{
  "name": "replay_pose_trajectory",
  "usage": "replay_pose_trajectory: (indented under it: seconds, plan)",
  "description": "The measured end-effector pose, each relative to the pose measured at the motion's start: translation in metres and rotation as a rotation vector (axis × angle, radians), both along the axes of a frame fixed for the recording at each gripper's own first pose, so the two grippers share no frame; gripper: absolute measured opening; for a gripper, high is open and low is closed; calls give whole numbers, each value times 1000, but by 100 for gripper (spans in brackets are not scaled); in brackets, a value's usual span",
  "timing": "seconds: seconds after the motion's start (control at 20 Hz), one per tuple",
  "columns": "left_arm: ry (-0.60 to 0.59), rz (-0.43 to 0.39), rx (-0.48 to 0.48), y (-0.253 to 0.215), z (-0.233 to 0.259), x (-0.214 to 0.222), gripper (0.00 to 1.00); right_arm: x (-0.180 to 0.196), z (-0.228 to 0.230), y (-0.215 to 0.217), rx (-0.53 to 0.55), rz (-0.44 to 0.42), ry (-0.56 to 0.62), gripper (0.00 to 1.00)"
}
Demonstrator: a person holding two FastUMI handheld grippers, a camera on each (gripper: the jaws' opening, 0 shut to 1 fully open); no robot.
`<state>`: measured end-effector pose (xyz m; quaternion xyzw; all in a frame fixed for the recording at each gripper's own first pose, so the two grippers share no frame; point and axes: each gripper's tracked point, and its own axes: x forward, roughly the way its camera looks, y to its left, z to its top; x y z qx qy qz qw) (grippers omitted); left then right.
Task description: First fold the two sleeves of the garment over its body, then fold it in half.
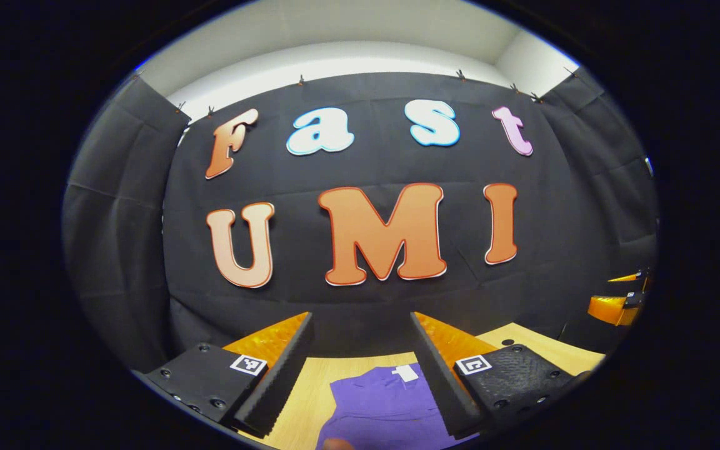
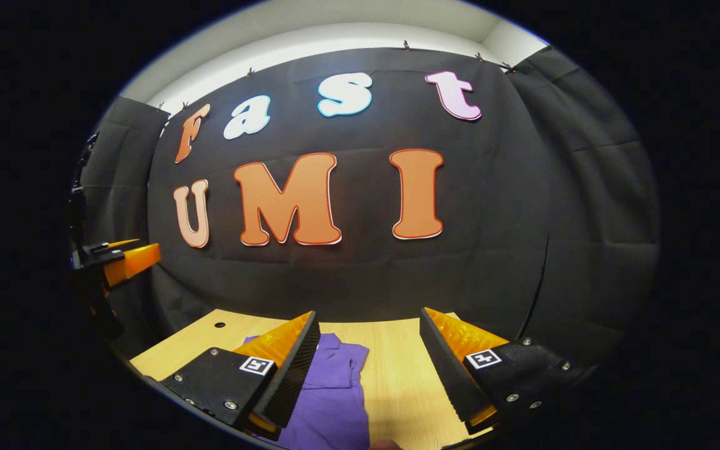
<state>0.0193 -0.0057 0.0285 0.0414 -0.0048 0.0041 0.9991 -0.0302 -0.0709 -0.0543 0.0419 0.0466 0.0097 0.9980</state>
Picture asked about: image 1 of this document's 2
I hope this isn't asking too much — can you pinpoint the purple shirt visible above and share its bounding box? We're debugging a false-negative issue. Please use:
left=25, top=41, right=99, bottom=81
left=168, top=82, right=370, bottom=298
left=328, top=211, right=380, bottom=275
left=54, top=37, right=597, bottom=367
left=315, top=362, right=461, bottom=450

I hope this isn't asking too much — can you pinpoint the black backdrop cloth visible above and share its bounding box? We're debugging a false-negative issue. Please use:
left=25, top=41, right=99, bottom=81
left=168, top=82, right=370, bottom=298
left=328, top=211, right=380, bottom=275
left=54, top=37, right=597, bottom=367
left=63, top=66, right=659, bottom=376

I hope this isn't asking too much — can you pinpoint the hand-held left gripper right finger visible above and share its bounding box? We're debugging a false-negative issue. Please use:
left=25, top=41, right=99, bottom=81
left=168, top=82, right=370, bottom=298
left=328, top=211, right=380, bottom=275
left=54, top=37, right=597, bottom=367
left=410, top=311, right=586, bottom=440

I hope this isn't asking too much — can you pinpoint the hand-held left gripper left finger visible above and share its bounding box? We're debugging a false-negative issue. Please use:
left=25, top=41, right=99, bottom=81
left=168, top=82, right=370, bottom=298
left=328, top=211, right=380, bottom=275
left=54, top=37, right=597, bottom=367
left=134, top=311, right=314, bottom=438

